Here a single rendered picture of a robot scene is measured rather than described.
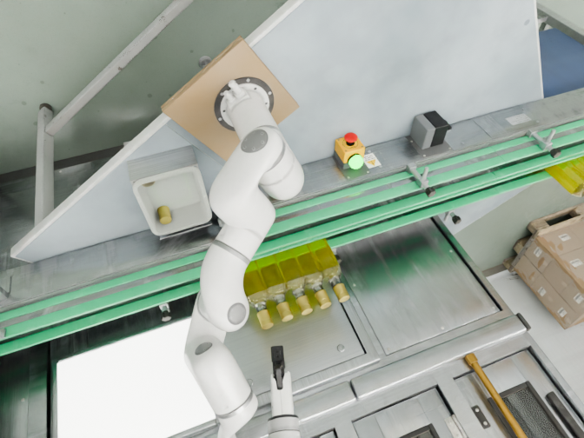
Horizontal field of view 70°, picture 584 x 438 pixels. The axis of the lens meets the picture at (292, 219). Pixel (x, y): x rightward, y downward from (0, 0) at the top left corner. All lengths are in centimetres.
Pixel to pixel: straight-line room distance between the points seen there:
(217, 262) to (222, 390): 24
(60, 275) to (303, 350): 73
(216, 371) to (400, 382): 61
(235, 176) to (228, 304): 24
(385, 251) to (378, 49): 69
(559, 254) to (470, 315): 343
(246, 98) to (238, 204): 35
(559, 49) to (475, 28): 86
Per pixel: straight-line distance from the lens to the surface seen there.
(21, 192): 201
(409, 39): 125
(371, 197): 126
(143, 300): 133
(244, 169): 78
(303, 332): 130
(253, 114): 98
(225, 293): 79
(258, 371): 126
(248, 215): 78
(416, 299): 144
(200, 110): 107
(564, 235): 503
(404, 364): 130
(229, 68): 103
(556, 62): 209
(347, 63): 118
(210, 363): 84
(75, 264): 136
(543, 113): 173
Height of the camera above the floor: 165
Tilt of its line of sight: 36 degrees down
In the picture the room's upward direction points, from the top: 154 degrees clockwise
